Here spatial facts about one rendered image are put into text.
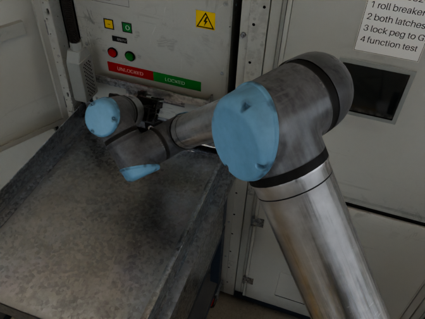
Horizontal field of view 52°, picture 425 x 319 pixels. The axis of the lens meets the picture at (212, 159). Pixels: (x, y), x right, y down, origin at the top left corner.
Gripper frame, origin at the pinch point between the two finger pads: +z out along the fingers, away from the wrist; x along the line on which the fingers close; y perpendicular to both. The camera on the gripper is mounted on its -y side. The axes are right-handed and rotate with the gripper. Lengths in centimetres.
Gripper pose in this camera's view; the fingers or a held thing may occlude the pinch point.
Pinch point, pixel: (151, 102)
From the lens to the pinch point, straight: 141.5
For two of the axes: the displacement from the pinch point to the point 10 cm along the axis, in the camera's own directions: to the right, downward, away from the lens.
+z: 2.6, -2.0, 9.4
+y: 9.5, 2.5, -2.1
